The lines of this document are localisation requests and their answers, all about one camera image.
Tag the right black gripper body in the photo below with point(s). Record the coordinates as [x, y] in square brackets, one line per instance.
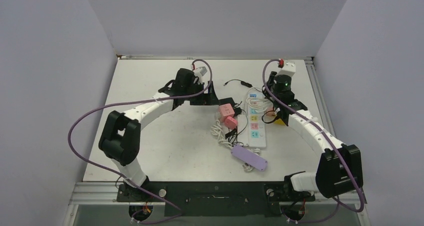
[271, 84]

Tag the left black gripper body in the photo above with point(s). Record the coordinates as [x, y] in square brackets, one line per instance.
[201, 99]

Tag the yellow cube plug adapter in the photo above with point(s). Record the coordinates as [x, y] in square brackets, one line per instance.
[279, 122]

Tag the pink cube socket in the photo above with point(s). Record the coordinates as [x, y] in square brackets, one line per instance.
[227, 116]

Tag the white multi-socket power strip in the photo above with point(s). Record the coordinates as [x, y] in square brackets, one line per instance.
[256, 106]

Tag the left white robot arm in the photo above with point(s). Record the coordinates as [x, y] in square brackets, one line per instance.
[121, 135]

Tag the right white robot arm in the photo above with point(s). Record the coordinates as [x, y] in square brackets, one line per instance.
[339, 168]

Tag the small black plug on cube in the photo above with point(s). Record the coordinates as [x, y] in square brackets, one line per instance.
[237, 111]

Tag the white flat power strip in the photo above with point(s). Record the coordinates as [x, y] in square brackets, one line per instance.
[242, 130]

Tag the purple power strip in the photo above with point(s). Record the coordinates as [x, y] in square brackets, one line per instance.
[251, 158]

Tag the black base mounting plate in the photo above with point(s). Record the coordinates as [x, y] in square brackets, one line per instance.
[219, 198]

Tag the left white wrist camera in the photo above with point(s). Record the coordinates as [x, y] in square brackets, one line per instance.
[199, 72]

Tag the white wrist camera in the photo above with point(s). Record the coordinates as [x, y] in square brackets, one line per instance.
[287, 67]
[199, 72]

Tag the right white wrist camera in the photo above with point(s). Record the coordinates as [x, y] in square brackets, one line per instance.
[287, 67]

